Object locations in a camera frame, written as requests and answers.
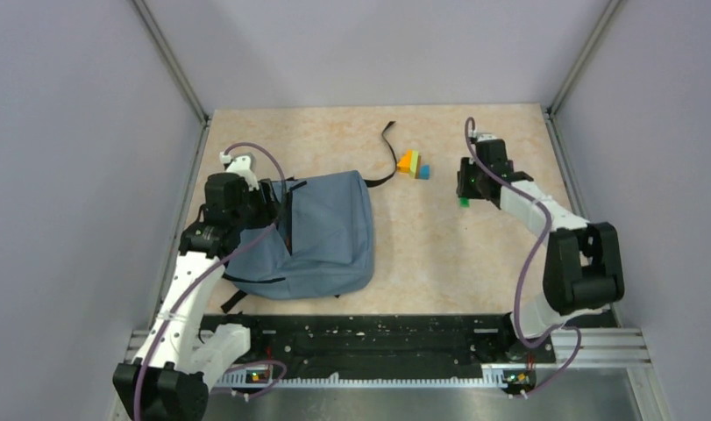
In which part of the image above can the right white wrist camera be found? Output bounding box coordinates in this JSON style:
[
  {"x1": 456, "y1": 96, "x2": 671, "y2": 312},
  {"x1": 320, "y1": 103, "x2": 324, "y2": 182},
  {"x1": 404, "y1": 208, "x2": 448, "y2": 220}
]
[{"x1": 473, "y1": 132, "x2": 499, "y2": 143}]

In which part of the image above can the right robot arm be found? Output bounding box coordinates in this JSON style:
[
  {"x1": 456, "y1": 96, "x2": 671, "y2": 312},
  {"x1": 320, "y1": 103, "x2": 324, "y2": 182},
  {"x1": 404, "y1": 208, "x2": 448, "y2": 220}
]
[{"x1": 457, "y1": 134, "x2": 625, "y2": 361}]

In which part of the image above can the blue student backpack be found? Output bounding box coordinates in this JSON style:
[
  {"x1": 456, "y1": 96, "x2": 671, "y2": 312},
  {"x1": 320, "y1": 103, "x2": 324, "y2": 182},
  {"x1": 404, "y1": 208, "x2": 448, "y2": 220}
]
[{"x1": 218, "y1": 120, "x2": 397, "y2": 315}]

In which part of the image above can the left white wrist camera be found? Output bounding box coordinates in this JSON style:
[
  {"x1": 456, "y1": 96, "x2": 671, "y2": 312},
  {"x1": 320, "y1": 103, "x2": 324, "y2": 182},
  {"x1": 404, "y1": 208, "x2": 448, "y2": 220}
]
[{"x1": 219, "y1": 152, "x2": 260, "y2": 190}]

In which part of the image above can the coloured sticky note stack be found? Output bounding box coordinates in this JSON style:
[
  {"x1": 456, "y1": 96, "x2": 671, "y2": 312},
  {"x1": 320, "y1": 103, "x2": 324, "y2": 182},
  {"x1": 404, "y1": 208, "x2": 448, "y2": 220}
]
[{"x1": 396, "y1": 149, "x2": 430, "y2": 180}]

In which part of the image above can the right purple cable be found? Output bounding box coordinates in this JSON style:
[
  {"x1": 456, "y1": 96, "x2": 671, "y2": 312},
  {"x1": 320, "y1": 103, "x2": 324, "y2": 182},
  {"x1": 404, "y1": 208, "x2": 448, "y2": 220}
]
[{"x1": 464, "y1": 117, "x2": 583, "y2": 399}]

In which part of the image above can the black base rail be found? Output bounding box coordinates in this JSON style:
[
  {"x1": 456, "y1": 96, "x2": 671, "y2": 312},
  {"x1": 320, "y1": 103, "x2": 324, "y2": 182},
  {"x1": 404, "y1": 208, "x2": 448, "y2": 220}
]
[{"x1": 201, "y1": 314, "x2": 556, "y2": 384}]

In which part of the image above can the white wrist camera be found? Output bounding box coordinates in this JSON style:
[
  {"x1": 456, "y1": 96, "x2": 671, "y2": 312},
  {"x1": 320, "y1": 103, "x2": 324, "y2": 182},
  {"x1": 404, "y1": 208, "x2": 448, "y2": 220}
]
[
  {"x1": 219, "y1": 152, "x2": 260, "y2": 190},
  {"x1": 473, "y1": 132, "x2": 499, "y2": 143}
]

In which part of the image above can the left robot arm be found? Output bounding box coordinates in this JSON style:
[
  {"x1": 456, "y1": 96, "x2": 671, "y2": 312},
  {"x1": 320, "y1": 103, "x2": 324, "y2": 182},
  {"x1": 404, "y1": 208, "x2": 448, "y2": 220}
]
[{"x1": 112, "y1": 172, "x2": 285, "y2": 420}]

